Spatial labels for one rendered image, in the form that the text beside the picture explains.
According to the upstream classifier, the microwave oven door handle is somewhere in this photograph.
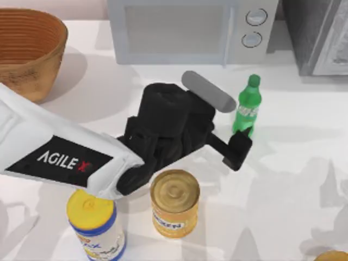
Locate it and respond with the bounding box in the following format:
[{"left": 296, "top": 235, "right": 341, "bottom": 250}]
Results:
[{"left": 222, "top": 7, "right": 235, "bottom": 69}]

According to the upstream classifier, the microwave oven knob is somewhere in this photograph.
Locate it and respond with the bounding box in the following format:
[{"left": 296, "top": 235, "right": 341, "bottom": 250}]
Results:
[
  {"left": 241, "top": 31, "right": 263, "bottom": 49},
  {"left": 245, "top": 7, "right": 269, "bottom": 26}
]

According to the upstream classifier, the golden yellow can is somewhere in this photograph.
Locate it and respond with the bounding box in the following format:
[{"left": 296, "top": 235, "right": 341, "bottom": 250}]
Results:
[{"left": 150, "top": 169, "right": 201, "bottom": 240}]

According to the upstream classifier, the white canister with yellow lid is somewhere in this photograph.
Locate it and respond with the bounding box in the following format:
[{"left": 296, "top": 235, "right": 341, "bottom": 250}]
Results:
[{"left": 66, "top": 188, "right": 127, "bottom": 261}]

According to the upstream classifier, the pale grey rounded box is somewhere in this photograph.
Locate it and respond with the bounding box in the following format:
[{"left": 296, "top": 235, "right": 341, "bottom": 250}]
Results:
[{"left": 181, "top": 70, "right": 237, "bottom": 114}]

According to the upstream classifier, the green bottle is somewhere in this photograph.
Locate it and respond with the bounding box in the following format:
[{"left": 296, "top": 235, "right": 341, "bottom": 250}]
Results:
[{"left": 232, "top": 74, "right": 263, "bottom": 136}]

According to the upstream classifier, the orange round object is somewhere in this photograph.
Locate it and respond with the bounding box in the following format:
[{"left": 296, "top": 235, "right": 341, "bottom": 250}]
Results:
[{"left": 312, "top": 250, "right": 348, "bottom": 261}]

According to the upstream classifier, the brown plant pot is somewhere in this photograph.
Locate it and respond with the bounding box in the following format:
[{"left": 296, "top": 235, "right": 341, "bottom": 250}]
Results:
[{"left": 0, "top": 8, "right": 69, "bottom": 104}]

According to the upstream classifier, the pale microwave oven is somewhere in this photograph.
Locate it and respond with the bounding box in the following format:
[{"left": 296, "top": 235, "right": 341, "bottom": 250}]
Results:
[{"left": 105, "top": 0, "right": 278, "bottom": 66}]

